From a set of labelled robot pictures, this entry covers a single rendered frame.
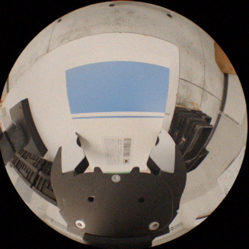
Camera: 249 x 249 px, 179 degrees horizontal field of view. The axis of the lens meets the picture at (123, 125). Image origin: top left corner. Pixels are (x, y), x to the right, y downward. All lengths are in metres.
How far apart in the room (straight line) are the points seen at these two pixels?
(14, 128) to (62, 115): 0.31
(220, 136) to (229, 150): 0.48
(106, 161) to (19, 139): 0.41
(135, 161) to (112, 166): 0.05
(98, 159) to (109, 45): 0.23
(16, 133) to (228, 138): 2.97
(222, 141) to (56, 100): 2.76
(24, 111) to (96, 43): 0.33
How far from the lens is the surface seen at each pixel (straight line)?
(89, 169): 0.32
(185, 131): 0.69
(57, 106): 0.25
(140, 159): 0.15
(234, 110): 2.42
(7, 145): 0.45
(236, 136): 2.52
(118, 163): 0.16
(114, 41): 0.20
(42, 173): 0.54
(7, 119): 0.89
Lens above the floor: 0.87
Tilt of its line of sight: 61 degrees down
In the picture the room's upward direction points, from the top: 176 degrees clockwise
